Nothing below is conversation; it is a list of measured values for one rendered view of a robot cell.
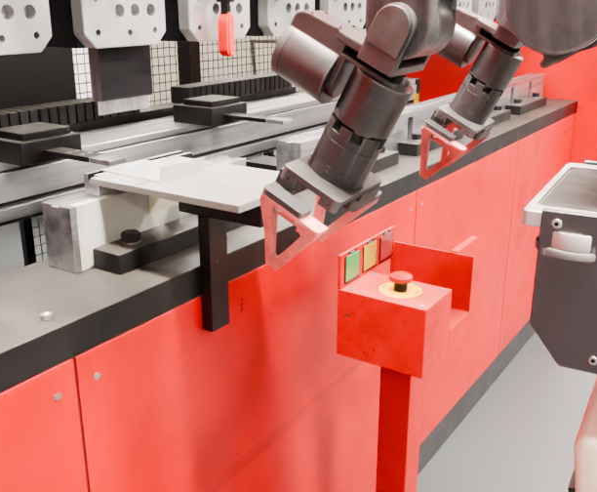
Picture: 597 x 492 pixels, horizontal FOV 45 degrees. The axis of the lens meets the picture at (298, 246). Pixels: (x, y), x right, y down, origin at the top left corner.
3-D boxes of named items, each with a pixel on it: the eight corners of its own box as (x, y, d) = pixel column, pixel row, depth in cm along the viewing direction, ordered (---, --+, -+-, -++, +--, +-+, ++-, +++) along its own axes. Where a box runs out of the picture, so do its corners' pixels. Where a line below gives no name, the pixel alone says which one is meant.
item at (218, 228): (262, 348, 101) (259, 198, 94) (184, 324, 109) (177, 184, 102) (279, 338, 104) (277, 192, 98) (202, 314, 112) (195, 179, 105)
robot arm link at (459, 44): (537, 9, 93) (550, 9, 100) (460, -33, 96) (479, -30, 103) (487, 92, 99) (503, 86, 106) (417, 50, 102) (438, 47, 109)
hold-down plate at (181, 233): (120, 275, 100) (118, 255, 99) (94, 267, 103) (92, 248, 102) (252, 223, 124) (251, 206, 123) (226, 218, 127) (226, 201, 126)
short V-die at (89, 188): (99, 196, 104) (98, 175, 103) (85, 193, 105) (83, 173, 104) (193, 170, 119) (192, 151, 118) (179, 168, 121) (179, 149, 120)
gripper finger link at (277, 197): (231, 253, 70) (268, 173, 65) (270, 233, 76) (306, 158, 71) (286, 294, 68) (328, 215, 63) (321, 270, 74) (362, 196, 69)
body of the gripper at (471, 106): (430, 118, 103) (457, 71, 99) (453, 109, 112) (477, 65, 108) (469, 143, 101) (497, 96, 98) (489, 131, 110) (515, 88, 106)
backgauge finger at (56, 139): (88, 179, 107) (84, 145, 105) (-20, 159, 121) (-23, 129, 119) (146, 164, 116) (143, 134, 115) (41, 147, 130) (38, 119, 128)
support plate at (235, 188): (238, 214, 88) (238, 205, 88) (90, 184, 102) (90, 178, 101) (318, 184, 102) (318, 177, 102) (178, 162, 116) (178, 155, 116)
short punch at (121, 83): (102, 116, 102) (97, 46, 99) (93, 114, 103) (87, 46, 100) (153, 107, 110) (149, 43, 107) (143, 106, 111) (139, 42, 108)
